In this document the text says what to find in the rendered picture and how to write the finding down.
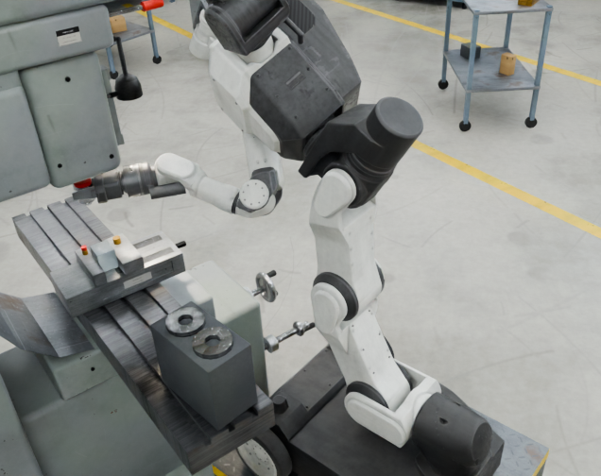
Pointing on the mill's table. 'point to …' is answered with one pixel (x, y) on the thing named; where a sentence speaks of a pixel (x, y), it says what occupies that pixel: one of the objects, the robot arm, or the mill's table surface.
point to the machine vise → (112, 280)
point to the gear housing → (45, 40)
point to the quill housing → (72, 118)
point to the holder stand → (205, 364)
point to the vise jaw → (127, 255)
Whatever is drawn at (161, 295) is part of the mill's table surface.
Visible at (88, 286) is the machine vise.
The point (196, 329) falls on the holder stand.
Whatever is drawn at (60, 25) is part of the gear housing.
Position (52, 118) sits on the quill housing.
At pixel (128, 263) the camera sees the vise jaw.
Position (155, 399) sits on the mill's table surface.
